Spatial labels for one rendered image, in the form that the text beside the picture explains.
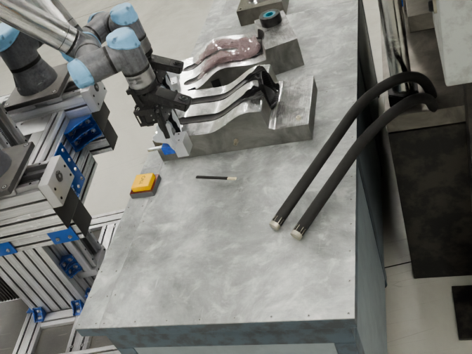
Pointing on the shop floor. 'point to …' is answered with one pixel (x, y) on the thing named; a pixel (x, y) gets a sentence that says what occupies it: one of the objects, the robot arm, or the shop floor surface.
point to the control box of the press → (462, 73)
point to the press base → (435, 198)
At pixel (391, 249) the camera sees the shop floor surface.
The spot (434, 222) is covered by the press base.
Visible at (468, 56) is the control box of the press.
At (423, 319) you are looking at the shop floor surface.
